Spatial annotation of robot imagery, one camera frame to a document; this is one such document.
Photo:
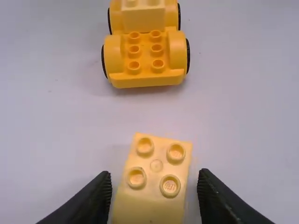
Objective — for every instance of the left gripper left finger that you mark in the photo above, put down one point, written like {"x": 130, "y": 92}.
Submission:
{"x": 88, "y": 200}

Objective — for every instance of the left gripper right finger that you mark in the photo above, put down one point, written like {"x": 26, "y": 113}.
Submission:
{"x": 217, "y": 203}

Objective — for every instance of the yellow toy brick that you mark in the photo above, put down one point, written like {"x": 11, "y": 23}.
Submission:
{"x": 149, "y": 193}

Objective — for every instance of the yellow toy car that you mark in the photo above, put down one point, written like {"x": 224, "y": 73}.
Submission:
{"x": 144, "y": 78}

